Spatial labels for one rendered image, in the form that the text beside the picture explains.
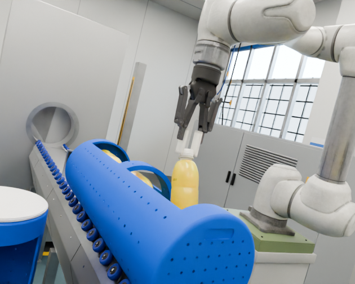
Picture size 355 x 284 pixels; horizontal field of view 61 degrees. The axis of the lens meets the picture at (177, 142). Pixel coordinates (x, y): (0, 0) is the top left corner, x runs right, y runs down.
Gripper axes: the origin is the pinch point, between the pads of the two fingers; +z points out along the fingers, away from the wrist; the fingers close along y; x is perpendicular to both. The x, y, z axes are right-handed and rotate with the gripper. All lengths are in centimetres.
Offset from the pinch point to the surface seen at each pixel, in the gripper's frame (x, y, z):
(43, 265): -174, -11, 133
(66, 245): -43, 13, 50
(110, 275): -4.7, 10.9, 39.7
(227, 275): 19.3, -6.4, 26.7
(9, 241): -22, 35, 38
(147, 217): 7.5, 11.2, 18.3
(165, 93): -478, -243, -56
